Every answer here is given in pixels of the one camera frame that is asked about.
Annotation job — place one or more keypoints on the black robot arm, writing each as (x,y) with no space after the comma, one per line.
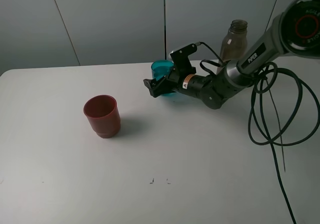
(294,31)

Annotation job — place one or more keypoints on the red plastic cup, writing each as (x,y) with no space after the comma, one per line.
(103,115)

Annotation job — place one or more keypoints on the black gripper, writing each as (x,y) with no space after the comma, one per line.
(166,85)

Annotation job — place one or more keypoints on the teal transparent plastic cup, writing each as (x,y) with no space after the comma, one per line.
(161,68)

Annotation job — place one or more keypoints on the brown transparent water bottle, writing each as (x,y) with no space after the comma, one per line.
(235,42)

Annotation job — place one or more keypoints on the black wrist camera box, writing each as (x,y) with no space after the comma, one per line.
(180,58)

